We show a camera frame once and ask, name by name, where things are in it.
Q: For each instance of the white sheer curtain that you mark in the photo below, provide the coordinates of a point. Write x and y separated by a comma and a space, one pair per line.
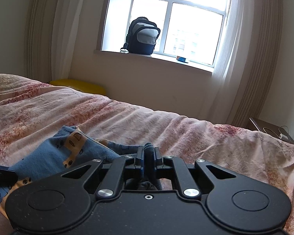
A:
68, 29
231, 66

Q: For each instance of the yellow storage box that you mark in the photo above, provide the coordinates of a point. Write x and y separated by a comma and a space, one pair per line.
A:
78, 87

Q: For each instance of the pink floral blanket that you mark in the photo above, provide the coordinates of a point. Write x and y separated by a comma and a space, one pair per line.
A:
161, 127

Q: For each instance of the small blue box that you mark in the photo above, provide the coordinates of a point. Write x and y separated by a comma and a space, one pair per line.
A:
182, 59

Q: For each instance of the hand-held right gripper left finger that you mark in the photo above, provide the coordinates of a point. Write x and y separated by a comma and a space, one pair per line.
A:
140, 162

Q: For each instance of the dark blue grey backpack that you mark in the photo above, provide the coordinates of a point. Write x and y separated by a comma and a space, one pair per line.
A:
142, 38

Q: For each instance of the brown bedside table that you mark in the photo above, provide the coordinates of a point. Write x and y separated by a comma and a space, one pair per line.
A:
262, 124

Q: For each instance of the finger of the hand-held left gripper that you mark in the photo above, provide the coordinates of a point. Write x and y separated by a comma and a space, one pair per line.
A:
2, 175

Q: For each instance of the beige pleated curtain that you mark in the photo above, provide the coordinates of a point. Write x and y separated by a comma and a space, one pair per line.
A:
39, 29
259, 53

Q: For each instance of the blue printed pants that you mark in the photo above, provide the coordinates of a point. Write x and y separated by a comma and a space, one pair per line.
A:
39, 161

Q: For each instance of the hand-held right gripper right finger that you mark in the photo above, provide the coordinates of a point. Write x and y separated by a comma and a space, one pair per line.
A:
158, 162

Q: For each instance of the white framed window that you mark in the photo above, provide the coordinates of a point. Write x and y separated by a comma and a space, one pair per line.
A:
191, 22

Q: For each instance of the white charger plug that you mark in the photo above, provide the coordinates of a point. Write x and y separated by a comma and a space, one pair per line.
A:
283, 136

